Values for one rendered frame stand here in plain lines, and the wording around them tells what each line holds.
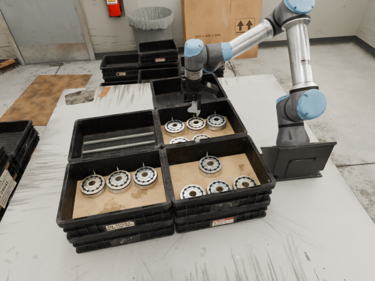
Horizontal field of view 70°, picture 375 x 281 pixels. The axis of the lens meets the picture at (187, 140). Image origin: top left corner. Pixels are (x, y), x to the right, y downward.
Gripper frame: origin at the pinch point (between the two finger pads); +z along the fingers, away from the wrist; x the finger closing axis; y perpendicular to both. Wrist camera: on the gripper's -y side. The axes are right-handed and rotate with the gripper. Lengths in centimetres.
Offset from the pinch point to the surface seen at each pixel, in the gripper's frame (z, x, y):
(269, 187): -1, 48, -17
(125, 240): 18, 50, 40
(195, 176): 10.4, 30.9, 7.4
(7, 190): 62, -16, 120
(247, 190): -1.5, 48.5, -8.4
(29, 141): 65, -61, 116
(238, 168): 10.3, 30.2, -12.6
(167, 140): 13.2, 4.8, 16.3
